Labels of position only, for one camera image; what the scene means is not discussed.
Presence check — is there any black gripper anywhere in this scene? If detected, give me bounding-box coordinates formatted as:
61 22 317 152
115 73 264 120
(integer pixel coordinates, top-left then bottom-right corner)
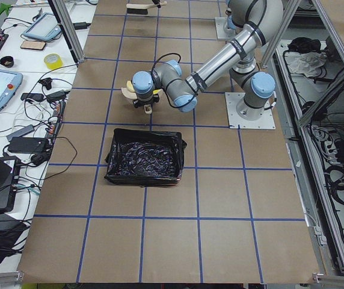
132 93 159 109

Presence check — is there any white plastic dustpan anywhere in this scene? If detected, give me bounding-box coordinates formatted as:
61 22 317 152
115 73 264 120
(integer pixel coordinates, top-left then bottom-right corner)
121 80 161 114

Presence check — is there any white hand brush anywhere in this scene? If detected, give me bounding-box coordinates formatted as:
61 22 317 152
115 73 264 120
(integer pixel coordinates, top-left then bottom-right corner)
126 1 167 15

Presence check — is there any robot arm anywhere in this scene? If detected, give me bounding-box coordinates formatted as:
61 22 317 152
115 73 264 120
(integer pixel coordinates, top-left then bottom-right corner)
132 1 283 112

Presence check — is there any bin with black bag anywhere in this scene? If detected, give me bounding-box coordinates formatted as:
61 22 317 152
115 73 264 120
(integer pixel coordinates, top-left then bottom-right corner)
105 128 187 187

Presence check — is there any yellow tape roll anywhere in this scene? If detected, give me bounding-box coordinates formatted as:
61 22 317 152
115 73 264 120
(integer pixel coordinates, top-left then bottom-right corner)
44 53 63 70

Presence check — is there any upper blue teach pendant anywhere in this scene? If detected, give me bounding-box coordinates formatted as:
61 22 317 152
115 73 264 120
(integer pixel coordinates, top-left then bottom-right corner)
22 13 61 42

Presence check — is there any black power adapter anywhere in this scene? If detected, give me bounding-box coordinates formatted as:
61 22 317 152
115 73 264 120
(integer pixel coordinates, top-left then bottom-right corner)
8 137 49 154

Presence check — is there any small black bowl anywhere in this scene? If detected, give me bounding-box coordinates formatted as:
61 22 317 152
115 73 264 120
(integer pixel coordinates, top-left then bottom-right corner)
0 55 14 68

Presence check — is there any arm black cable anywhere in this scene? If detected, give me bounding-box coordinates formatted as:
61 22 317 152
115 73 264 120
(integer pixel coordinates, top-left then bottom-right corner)
151 53 200 109

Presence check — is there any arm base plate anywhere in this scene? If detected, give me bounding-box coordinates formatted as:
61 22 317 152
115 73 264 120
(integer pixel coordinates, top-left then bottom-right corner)
225 92 275 130
215 16 236 40

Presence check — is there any aluminium frame post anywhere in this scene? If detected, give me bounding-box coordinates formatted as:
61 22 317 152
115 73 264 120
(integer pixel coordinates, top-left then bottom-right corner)
48 0 85 64

